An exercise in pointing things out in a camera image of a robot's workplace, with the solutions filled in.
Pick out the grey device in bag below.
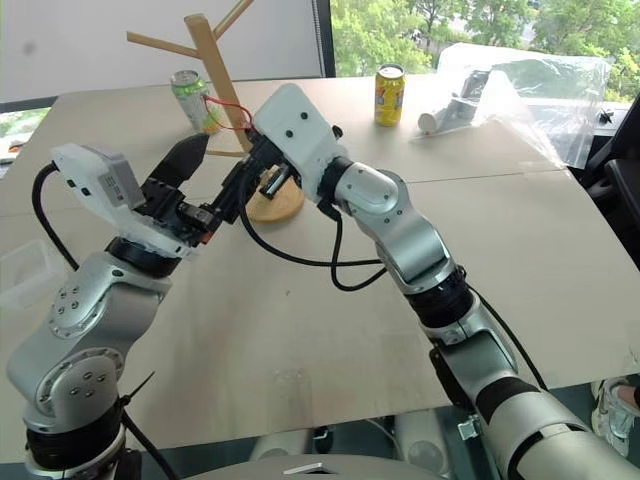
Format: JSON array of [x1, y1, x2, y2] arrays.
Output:
[[447, 69, 494, 126]]

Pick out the dark window frame post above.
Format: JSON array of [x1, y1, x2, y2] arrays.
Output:
[[316, 0, 337, 80]]

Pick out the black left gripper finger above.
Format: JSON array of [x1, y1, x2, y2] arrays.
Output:
[[147, 132, 211, 195], [213, 158, 253, 225]]

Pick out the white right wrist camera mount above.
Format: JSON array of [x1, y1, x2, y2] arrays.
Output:
[[252, 83, 349, 204]]

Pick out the white sneaker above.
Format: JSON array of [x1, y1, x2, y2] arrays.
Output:
[[591, 377, 640, 459]]

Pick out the black office chair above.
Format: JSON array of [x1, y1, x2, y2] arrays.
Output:
[[582, 92, 640, 242]]

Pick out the red cord keychain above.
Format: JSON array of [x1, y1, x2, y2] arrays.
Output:
[[202, 93, 257, 139]]

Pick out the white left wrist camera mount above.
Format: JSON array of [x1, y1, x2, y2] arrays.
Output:
[[51, 143, 202, 262]]

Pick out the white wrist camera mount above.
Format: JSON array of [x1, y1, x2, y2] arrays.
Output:
[[51, 143, 202, 262], [252, 83, 349, 204]]

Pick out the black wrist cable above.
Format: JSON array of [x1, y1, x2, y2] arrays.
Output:
[[237, 164, 390, 293], [31, 162, 81, 272]]

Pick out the black left shoulder cable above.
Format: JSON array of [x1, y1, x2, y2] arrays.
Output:
[[119, 409, 181, 480]]

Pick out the white cylinder in bag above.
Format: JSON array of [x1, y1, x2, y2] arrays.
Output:
[[417, 111, 454, 136]]

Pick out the black right forearm cable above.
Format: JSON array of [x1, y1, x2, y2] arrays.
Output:
[[474, 294, 549, 392]]

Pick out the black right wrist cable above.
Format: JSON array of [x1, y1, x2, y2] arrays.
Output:
[[237, 164, 390, 293]]

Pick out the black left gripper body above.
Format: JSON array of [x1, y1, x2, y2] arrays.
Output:
[[133, 177, 222, 250]]

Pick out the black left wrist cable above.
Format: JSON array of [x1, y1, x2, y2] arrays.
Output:
[[31, 162, 81, 272]]

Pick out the clear plastic container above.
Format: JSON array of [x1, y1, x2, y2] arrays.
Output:
[[0, 238, 67, 312]]

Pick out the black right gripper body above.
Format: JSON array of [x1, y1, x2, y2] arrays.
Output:
[[248, 139, 304, 202]]

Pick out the black zip tie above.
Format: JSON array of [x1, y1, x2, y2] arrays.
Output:
[[115, 370, 157, 414]]

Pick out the yellow drink can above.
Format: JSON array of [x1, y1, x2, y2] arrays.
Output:
[[373, 63, 407, 128]]

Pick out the wooden tree stand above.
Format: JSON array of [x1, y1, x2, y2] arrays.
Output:
[[125, 0, 306, 226]]

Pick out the green drink can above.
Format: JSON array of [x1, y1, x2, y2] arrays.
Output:
[[169, 69, 225, 137]]

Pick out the clear plastic bag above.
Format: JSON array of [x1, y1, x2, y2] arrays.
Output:
[[408, 42, 615, 169]]

